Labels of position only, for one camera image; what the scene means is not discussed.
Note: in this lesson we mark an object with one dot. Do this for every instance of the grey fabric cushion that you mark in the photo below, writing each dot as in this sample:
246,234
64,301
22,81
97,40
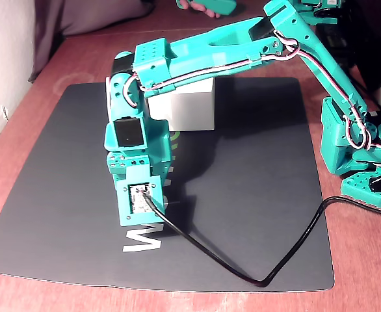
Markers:
89,16

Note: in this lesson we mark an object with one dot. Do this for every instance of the black printed desk mat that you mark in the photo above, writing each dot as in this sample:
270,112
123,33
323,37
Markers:
242,182

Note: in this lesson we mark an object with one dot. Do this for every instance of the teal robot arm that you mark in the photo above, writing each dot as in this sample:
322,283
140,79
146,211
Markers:
229,48

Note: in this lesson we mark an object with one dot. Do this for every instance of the white open cardboard box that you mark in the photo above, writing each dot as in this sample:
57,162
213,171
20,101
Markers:
193,107

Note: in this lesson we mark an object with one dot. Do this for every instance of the teal leader robot arm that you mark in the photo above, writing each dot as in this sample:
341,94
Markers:
216,6

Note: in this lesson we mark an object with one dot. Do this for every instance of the person's hand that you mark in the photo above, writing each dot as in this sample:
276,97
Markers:
211,13

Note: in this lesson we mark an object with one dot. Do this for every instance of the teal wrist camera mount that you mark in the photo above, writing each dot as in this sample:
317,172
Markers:
140,201

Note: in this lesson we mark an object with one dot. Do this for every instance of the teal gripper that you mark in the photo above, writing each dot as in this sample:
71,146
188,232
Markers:
121,164

